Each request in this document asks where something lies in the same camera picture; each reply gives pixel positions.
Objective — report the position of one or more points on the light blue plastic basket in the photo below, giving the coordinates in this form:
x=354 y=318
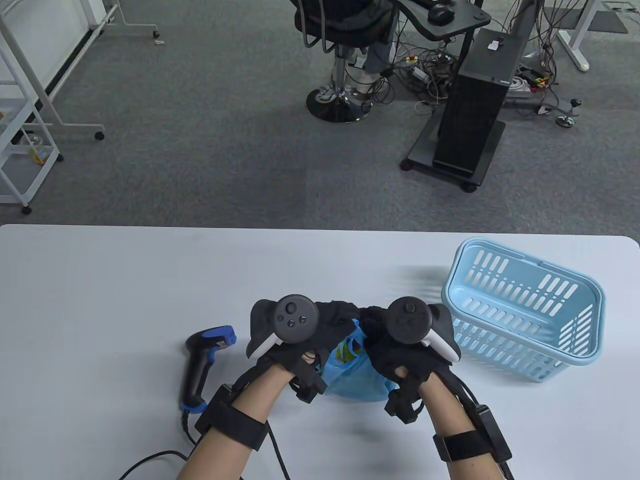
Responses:
x=520 y=357

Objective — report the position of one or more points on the black computer tower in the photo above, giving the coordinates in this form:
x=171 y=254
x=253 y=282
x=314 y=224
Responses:
x=475 y=100

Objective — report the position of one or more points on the person's left hand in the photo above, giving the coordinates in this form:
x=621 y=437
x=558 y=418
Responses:
x=335 y=325

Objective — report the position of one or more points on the small white box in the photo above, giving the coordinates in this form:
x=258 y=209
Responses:
x=494 y=45

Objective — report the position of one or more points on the blue plastic bag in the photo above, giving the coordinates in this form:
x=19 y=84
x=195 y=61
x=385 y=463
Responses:
x=355 y=380

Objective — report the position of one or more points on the black office chair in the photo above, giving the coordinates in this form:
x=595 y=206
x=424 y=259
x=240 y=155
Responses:
x=340 y=107

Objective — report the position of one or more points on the person's left forearm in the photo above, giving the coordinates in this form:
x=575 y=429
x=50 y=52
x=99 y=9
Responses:
x=220 y=457

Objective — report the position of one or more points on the black and blue barcode scanner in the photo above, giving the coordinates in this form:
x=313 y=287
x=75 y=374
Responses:
x=200 y=370

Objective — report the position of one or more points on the white whiteboard on stand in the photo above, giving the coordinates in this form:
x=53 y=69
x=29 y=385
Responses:
x=40 y=30

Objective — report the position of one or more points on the black floor mat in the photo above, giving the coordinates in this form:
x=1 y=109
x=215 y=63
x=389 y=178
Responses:
x=605 y=22

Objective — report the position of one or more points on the black computer mouse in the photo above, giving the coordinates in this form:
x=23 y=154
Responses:
x=440 y=14

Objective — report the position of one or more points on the black and white hand controller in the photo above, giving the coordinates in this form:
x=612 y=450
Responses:
x=407 y=320
x=295 y=320

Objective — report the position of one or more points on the white desk leg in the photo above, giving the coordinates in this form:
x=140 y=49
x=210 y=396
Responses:
x=575 y=50

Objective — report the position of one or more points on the white wheeled shelf cart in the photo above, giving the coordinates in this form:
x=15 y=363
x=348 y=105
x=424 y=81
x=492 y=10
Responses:
x=10 y=180

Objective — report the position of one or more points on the black standing desk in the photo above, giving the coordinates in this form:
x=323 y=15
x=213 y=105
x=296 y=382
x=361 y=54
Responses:
x=465 y=22

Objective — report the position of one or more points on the person's right forearm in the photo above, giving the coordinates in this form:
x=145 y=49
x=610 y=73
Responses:
x=450 y=415

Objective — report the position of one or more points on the black wheeled tower cart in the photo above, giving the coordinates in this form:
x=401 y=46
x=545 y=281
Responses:
x=425 y=145

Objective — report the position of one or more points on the person's right hand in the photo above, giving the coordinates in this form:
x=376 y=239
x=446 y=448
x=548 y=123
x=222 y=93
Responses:
x=395 y=360

